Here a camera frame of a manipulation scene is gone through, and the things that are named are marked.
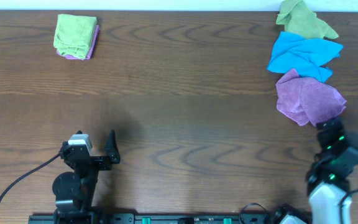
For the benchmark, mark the crumpled olive green cloth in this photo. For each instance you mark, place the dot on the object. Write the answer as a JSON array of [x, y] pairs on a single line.
[[298, 18]]

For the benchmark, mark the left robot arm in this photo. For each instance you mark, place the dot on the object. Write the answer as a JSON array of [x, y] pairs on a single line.
[[74, 190]]

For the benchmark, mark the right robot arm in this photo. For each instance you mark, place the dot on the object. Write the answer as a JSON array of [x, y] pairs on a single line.
[[328, 189]]

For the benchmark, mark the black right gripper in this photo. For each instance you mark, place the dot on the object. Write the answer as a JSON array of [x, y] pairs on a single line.
[[324, 136]]

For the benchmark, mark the purple microfiber cloth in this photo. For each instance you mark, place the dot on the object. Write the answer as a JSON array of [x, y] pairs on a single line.
[[307, 100]]

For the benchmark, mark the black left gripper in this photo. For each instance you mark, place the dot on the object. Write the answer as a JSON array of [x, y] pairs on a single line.
[[92, 160]]

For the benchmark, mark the crumpled blue cloth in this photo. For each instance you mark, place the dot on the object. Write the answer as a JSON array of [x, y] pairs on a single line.
[[307, 56]]

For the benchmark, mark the folded pink cloth under green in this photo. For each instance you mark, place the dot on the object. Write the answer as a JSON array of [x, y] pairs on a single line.
[[90, 52]]

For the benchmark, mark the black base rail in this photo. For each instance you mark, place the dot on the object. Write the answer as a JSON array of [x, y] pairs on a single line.
[[128, 218]]

